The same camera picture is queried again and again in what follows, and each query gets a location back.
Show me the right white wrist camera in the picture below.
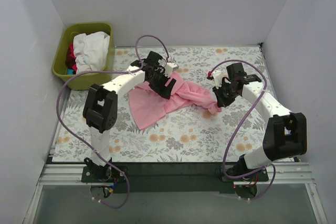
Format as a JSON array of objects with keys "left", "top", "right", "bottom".
[{"left": 207, "top": 70, "right": 225, "bottom": 89}]

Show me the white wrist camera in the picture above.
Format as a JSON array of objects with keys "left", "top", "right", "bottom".
[
  {"left": 162, "top": 62, "right": 179, "bottom": 77},
  {"left": 207, "top": 70, "right": 225, "bottom": 89}
]

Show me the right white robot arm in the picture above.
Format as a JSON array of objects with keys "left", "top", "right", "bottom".
[{"left": 207, "top": 60, "right": 308, "bottom": 181}]

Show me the floral patterned table mat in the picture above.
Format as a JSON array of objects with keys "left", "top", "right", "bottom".
[{"left": 52, "top": 46, "right": 267, "bottom": 162}]

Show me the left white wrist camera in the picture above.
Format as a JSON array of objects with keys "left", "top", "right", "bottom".
[{"left": 162, "top": 62, "right": 179, "bottom": 77}]

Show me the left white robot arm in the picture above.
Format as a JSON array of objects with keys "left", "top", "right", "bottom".
[{"left": 83, "top": 51, "right": 179, "bottom": 182}]

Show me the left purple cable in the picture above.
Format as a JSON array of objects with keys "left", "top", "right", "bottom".
[{"left": 55, "top": 34, "right": 172, "bottom": 209}]

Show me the white t-shirt in bin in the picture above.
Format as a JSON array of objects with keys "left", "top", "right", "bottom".
[{"left": 73, "top": 31, "right": 110, "bottom": 74}]

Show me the aluminium frame rail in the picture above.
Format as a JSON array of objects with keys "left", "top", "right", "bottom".
[{"left": 38, "top": 163, "right": 87, "bottom": 186}]

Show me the turquoise garment in bin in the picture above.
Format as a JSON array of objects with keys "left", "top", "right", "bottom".
[{"left": 67, "top": 69, "right": 76, "bottom": 75}]

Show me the dark red garment in bin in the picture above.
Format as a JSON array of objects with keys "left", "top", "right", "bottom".
[{"left": 65, "top": 43, "right": 77, "bottom": 71}]

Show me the pink t-shirt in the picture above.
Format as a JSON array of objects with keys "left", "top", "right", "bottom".
[{"left": 128, "top": 73, "right": 222, "bottom": 130}]

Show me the olive green plastic bin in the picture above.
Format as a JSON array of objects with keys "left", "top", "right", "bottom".
[{"left": 51, "top": 21, "right": 116, "bottom": 91}]

